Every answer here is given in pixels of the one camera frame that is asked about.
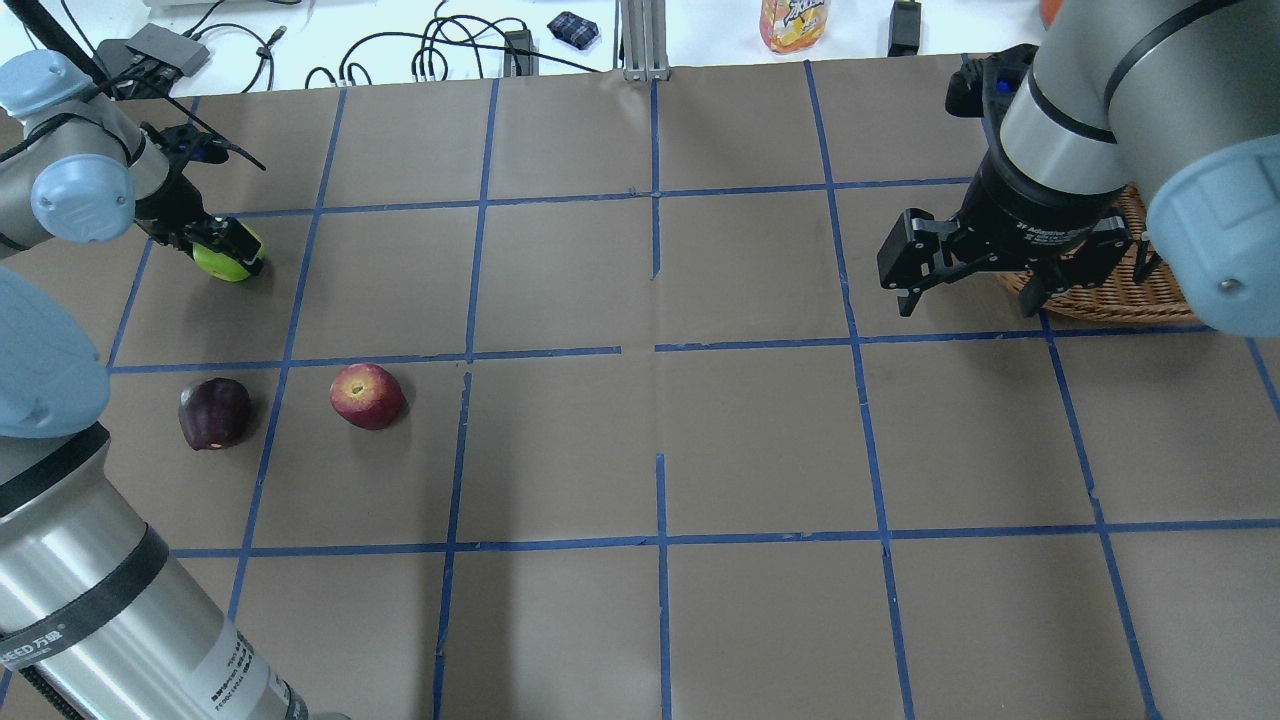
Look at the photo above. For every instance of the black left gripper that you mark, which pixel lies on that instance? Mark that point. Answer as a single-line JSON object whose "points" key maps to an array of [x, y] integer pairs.
{"points": [[178, 211]]}

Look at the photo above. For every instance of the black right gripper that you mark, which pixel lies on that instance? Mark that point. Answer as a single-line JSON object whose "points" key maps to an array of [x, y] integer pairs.
{"points": [[1035, 214]]}

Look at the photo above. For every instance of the green apple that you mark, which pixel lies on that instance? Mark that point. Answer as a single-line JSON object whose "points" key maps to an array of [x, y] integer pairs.
{"points": [[234, 256]]}

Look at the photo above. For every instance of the dark red apple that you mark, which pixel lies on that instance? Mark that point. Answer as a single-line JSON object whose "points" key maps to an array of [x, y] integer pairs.
{"points": [[214, 414]]}

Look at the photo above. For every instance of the red yellow apple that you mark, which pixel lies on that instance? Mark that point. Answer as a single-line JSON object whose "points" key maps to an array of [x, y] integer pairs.
{"points": [[367, 396]]}

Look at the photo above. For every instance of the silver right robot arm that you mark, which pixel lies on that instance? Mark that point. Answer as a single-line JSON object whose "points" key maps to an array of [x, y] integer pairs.
{"points": [[1135, 123]]}

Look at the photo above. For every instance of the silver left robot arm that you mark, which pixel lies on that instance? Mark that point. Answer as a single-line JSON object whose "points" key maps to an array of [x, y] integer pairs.
{"points": [[98, 614]]}

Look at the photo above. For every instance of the woven wicker basket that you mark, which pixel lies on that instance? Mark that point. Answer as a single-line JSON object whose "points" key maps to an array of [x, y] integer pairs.
{"points": [[1119, 300]]}

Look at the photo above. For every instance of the grey usb hub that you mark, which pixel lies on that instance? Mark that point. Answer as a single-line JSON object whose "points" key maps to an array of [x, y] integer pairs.
{"points": [[157, 49]]}

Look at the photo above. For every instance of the black power adapter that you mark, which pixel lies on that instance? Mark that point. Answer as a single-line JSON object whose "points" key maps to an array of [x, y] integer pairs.
{"points": [[904, 28]]}

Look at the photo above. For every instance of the orange juice bottle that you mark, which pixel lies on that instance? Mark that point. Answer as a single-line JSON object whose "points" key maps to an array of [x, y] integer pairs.
{"points": [[791, 26]]}

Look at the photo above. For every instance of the dark blue small pouch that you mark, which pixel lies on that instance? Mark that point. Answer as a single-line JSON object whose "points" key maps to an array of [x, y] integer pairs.
{"points": [[574, 30]]}

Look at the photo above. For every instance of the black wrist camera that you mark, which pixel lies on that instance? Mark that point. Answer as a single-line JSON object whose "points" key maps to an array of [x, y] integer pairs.
{"points": [[983, 88]]}

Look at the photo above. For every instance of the aluminium frame post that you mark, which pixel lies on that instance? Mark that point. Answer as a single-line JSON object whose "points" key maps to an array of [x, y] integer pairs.
{"points": [[642, 40]]}

